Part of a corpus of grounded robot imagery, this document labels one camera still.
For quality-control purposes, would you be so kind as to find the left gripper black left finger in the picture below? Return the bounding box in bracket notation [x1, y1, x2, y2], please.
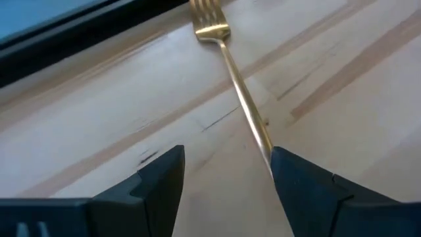
[0, 144, 186, 237]

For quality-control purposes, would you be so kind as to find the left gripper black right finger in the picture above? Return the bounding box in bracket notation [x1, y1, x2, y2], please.
[270, 146, 421, 237]

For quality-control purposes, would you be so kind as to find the wooden fork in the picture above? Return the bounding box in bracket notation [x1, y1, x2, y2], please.
[189, 0, 274, 178]

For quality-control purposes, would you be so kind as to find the black table edge rail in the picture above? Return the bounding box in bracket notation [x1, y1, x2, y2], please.
[0, 0, 190, 89]

